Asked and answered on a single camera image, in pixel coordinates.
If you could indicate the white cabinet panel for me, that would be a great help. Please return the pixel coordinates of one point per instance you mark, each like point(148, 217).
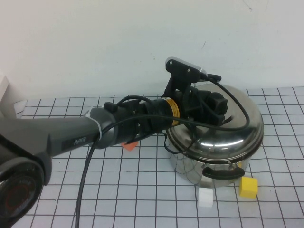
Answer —
point(4, 95)

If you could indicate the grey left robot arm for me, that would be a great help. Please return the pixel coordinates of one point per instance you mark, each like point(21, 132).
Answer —
point(59, 133)

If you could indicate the stainless steel lid black knob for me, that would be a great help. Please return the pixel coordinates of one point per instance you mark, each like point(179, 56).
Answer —
point(213, 145)

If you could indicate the white foam cube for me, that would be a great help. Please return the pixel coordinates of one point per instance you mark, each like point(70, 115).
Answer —
point(205, 197)

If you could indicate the yellow foam cube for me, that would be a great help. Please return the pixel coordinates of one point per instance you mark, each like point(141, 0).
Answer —
point(248, 187)

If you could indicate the white zip tie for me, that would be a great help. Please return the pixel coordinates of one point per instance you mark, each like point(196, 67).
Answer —
point(98, 129)

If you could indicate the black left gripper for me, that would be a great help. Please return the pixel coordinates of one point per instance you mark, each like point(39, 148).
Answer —
point(194, 104)

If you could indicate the white black grid tablecloth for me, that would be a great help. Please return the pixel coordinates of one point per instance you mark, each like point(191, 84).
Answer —
point(142, 202)

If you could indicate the orange foam cube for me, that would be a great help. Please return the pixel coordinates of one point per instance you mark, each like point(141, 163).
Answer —
point(130, 147)

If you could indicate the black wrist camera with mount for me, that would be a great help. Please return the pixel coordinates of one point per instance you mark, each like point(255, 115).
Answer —
point(183, 71)

